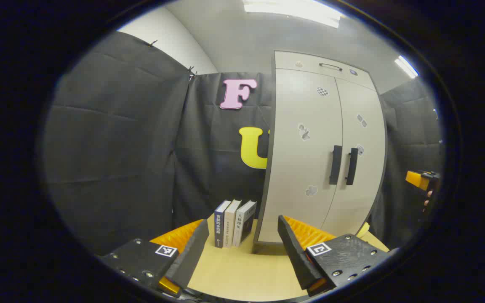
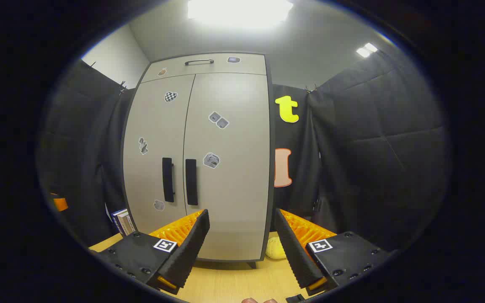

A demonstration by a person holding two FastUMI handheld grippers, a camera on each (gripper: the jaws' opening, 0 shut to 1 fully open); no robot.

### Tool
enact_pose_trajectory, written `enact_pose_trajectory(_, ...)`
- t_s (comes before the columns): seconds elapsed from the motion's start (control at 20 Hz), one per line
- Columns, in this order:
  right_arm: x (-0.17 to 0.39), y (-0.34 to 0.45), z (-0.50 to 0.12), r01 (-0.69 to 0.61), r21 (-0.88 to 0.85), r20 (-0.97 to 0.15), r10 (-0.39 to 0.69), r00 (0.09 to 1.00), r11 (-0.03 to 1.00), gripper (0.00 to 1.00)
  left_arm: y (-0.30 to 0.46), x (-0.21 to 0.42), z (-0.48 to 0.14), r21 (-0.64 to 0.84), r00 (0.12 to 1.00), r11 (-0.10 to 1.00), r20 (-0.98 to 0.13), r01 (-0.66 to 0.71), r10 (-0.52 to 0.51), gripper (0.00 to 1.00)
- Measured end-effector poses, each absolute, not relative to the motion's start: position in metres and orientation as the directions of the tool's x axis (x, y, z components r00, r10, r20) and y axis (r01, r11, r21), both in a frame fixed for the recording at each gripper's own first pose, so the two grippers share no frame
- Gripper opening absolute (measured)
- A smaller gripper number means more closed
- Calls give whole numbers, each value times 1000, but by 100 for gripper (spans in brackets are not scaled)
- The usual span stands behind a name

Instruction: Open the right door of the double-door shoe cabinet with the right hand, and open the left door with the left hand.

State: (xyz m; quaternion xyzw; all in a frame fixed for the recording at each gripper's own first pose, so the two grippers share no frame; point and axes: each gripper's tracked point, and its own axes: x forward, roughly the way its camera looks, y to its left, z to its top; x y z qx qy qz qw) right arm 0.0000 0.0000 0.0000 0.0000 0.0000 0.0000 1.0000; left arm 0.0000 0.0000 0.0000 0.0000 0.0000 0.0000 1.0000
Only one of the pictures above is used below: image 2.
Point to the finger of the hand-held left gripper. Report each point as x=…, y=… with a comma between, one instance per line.
x=60, y=204

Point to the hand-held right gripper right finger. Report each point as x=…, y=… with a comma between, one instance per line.
x=295, y=256

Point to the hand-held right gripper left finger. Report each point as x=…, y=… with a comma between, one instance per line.
x=187, y=252

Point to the grey cabinet door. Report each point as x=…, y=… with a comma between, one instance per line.
x=234, y=189
x=154, y=126

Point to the grey double-door shoe cabinet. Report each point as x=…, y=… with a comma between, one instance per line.
x=271, y=176

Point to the grey cabinet drawer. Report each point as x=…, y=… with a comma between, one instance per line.
x=217, y=68

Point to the yellow soft lump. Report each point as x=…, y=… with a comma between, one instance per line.
x=275, y=248

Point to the metal cloth clip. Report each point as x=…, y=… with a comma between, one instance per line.
x=310, y=88
x=121, y=87

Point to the black backdrop cloth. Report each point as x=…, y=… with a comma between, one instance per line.
x=373, y=147

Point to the small ceiling light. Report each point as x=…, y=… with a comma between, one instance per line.
x=366, y=49

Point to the large ceiling light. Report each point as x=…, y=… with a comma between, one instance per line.
x=240, y=10

